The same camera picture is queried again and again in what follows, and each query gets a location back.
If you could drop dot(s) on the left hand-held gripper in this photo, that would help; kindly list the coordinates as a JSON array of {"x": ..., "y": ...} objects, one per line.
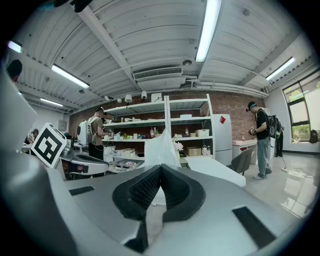
[{"x": 48, "y": 146}]

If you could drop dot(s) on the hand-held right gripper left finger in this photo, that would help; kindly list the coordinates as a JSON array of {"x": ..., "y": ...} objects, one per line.
[{"x": 100, "y": 200}]

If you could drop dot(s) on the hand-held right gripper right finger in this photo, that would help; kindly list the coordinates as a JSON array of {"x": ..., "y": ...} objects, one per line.
[{"x": 215, "y": 225}]

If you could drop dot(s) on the clear plastic bag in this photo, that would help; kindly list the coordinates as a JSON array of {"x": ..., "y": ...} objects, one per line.
[{"x": 160, "y": 150}]

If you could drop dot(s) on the cardboard box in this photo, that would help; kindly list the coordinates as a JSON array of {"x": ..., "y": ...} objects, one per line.
[{"x": 193, "y": 151}]

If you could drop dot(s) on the black flat box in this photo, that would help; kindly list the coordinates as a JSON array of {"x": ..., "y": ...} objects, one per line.
[{"x": 182, "y": 155}]

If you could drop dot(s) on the flat white box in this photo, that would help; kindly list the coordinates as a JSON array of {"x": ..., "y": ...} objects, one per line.
[{"x": 186, "y": 116}]

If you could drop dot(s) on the white backpack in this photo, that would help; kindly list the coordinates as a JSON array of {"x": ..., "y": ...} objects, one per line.
[{"x": 83, "y": 132}]

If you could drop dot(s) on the grey chair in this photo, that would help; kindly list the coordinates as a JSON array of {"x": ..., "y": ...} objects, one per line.
[{"x": 242, "y": 160}]

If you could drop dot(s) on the white shade lamp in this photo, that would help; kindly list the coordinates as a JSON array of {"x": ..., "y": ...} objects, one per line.
[
  {"x": 144, "y": 94},
  {"x": 128, "y": 98}
]

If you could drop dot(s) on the pink and white bottle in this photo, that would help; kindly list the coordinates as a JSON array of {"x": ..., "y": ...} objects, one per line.
[{"x": 204, "y": 150}]

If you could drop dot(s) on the long ceiling light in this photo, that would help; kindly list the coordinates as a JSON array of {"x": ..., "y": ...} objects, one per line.
[
  {"x": 280, "y": 68},
  {"x": 70, "y": 76},
  {"x": 51, "y": 102},
  {"x": 208, "y": 30},
  {"x": 14, "y": 46}
]

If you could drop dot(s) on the white side table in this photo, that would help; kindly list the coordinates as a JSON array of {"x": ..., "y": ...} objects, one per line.
[{"x": 243, "y": 147}]

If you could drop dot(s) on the white fridge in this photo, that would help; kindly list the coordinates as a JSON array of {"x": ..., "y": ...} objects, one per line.
[{"x": 223, "y": 140}]

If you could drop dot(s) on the white power strip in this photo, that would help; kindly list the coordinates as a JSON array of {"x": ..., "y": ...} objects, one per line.
[{"x": 284, "y": 169}]

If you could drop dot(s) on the white carton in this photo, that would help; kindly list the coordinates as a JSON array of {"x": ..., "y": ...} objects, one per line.
[{"x": 156, "y": 97}]

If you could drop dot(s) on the beige woven basket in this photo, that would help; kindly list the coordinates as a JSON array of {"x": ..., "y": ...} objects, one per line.
[{"x": 192, "y": 134}]

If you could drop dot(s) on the white plastic basket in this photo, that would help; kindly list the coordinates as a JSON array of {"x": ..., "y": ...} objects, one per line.
[{"x": 202, "y": 132}]

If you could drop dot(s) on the red drink bottle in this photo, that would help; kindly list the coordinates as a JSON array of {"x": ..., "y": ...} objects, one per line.
[{"x": 186, "y": 132}]

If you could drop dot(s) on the person's grey shirt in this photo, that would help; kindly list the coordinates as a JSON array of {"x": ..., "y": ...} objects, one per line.
[{"x": 15, "y": 112}]

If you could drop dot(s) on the ceiling air conditioner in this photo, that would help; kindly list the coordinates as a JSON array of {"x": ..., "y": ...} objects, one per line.
[{"x": 160, "y": 77}]

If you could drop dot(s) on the black backpack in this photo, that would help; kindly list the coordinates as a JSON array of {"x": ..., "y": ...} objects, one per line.
[{"x": 275, "y": 126}]

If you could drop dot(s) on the black bag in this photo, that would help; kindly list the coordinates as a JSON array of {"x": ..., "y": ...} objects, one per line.
[{"x": 313, "y": 137}]

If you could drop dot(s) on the black framed window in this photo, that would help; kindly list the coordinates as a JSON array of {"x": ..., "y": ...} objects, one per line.
[{"x": 300, "y": 112}]

